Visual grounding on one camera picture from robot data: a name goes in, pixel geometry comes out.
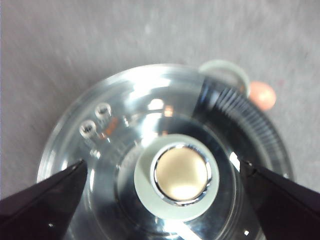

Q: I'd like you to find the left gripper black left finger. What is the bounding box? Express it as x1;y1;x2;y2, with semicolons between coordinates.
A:
0;159;88;240

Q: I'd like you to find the sage green electric cooking pot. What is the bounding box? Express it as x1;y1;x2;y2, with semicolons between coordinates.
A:
36;59;294;240

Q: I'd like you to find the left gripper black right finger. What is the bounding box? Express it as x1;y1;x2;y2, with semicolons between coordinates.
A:
240;161;320;240

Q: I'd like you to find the glass lid with green knob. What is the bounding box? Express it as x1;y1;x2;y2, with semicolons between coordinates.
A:
36;63;294;240

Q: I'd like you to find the brown egg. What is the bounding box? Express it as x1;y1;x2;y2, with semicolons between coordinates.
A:
249;80;277;111

